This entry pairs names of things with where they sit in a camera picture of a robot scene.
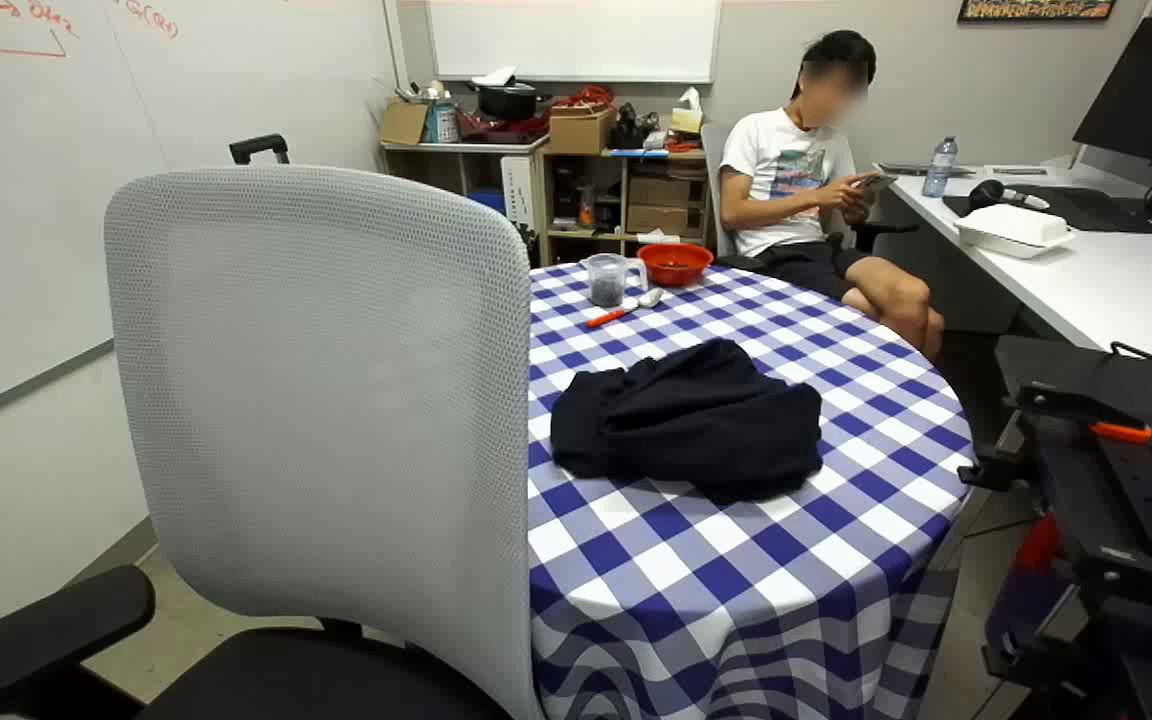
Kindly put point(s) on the black shirt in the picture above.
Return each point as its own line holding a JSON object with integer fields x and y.
{"x": 683, "y": 424}

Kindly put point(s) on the grey mesh office chair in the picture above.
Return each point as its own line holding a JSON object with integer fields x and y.
{"x": 322, "y": 400}

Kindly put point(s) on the seated person in white shirt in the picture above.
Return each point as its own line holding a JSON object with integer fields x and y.
{"x": 778, "y": 174}

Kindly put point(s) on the red marker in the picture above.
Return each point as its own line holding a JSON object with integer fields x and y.
{"x": 601, "y": 316}

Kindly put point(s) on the clear plastic cup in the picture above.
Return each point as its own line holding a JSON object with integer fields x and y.
{"x": 604, "y": 281}

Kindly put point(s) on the red bowl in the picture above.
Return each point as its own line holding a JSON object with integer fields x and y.
{"x": 677, "y": 265}

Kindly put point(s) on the wooden shelf unit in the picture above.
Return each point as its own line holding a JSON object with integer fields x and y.
{"x": 538, "y": 203}

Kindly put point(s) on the large cardboard box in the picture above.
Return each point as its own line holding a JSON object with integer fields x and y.
{"x": 661, "y": 206}

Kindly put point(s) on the open cardboard box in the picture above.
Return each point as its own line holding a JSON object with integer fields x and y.
{"x": 576, "y": 131}

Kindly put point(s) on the blue white checked tablecloth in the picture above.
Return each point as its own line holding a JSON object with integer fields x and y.
{"x": 736, "y": 574}

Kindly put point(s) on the black pot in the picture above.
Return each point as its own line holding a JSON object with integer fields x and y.
{"x": 507, "y": 100}

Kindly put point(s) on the small cardboard box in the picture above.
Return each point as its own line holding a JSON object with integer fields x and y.
{"x": 402, "y": 127}

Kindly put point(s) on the white projection board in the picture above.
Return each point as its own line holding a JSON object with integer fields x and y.
{"x": 576, "y": 42}

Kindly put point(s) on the clear water bottle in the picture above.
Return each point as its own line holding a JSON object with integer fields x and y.
{"x": 940, "y": 168}

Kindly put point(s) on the white foam food container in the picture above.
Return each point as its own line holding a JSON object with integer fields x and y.
{"x": 1015, "y": 231}

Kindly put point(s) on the white desk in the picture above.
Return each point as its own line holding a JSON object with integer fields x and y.
{"x": 1111, "y": 293}

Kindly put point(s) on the black keyboard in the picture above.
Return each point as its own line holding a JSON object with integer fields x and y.
{"x": 1096, "y": 209}

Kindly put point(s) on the black computer monitor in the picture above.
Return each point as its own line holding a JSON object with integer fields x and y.
{"x": 1151, "y": 92}

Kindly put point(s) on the framed wall picture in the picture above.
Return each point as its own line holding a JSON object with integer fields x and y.
{"x": 1039, "y": 8}

